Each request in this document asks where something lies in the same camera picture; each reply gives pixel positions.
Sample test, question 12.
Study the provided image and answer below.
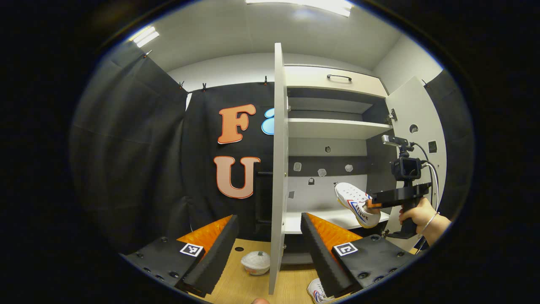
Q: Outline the white cabinet shelf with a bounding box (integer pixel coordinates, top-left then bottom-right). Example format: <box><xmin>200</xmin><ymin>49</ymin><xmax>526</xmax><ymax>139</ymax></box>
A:
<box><xmin>288</xmin><ymin>118</ymin><xmax>394</xmax><ymax>140</ymax></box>

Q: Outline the white shoe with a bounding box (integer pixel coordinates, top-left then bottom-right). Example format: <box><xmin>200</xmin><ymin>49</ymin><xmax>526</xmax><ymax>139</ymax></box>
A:
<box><xmin>307</xmin><ymin>278</ymin><xmax>335</xmax><ymax>304</ymax></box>
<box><xmin>335</xmin><ymin>182</ymin><xmax>381</xmax><ymax>229</ymax></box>

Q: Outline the silver bracelet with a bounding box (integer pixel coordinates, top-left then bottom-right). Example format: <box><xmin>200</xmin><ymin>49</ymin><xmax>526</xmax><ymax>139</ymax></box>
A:
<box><xmin>422</xmin><ymin>211</ymin><xmax>440</xmax><ymax>233</ymax></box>

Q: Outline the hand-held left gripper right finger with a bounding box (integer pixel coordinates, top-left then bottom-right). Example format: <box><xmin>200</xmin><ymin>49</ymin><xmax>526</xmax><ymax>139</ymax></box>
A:
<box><xmin>300</xmin><ymin>212</ymin><xmax>416</xmax><ymax>298</ymax></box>

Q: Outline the white shoe cabinet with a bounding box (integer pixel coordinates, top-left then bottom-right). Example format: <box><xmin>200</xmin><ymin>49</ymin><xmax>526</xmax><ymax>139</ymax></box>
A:
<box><xmin>281</xmin><ymin>63</ymin><xmax>399</xmax><ymax>264</ymax></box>

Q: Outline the narrow ceiling light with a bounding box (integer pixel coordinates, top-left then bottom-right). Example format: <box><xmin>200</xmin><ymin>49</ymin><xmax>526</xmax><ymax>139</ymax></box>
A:
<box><xmin>129</xmin><ymin>26</ymin><xmax>160</xmax><ymax>48</ymax></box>

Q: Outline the grey camera cable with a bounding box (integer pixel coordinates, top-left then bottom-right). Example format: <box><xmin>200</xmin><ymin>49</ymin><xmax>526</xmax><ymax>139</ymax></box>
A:
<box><xmin>411</xmin><ymin>142</ymin><xmax>440</xmax><ymax>212</ymax></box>

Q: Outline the black cabinet door handle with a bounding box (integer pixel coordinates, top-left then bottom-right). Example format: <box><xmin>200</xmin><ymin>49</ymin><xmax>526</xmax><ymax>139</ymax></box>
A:
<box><xmin>254</xmin><ymin>171</ymin><xmax>275</xmax><ymax>224</ymax></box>

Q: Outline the wide ceiling light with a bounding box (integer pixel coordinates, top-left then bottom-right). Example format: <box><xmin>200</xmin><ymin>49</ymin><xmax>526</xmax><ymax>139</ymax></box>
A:
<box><xmin>246</xmin><ymin>0</ymin><xmax>353</xmax><ymax>17</ymax></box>

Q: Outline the white round lidded pot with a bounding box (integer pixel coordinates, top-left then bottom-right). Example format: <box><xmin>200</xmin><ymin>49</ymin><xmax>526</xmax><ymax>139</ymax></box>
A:
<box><xmin>241</xmin><ymin>251</ymin><xmax>271</xmax><ymax>276</ymax></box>

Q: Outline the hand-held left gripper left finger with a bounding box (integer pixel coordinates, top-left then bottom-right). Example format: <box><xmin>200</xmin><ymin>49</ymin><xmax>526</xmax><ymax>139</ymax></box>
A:
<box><xmin>120</xmin><ymin>214</ymin><xmax>239</xmax><ymax>298</ymax></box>

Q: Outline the white cabinet drawer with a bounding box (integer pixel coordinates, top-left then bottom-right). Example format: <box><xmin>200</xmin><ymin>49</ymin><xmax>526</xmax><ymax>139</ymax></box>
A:
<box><xmin>285</xmin><ymin>65</ymin><xmax>389</xmax><ymax>98</ymax></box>

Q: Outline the black backdrop cloth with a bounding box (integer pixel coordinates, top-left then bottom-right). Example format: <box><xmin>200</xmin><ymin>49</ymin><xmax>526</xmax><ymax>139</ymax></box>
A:
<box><xmin>70</xmin><ymin>40</ymin><xmax>277</xmax><ymax>254</ymax></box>
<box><xmin>423</xmin><ymin>70</ymin><xmax>475</xmax><ymax>222</ymax></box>

